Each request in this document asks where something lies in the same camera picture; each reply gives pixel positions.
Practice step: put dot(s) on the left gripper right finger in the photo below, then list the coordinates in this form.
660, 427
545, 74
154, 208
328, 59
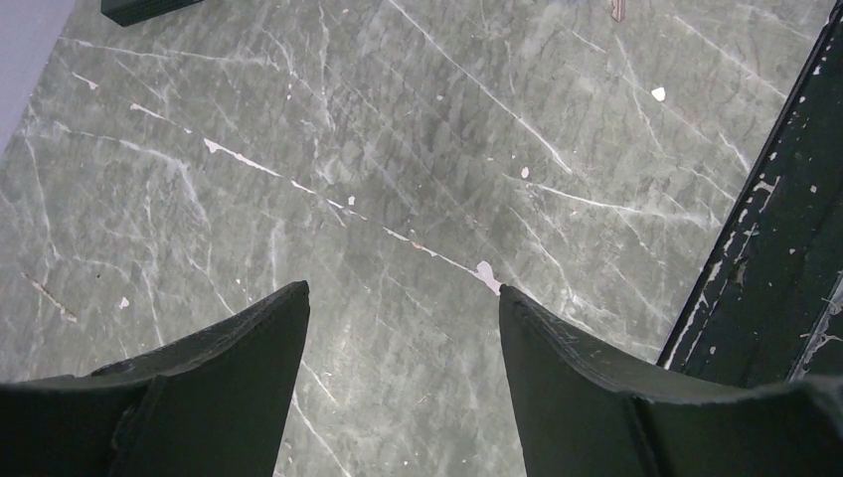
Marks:
585, 408

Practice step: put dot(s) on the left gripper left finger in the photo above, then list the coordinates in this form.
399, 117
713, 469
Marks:
213, 403

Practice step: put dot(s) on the large black box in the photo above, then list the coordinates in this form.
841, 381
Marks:
130, 12

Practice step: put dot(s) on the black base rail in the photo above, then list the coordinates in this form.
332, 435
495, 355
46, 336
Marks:
767, 307

